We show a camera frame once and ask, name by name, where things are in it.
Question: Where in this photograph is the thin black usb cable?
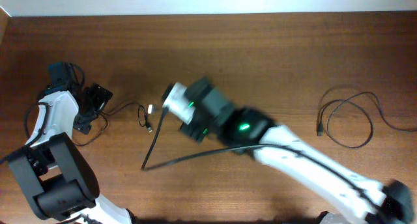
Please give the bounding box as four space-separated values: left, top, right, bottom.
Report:
316 85 417 150

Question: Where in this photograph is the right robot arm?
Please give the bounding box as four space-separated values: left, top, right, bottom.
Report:
169 78 416 223

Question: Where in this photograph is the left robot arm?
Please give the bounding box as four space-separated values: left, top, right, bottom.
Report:
1 62 137 223

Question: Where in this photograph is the right camera black cable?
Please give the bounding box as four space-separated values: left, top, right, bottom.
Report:
140 106 392 224

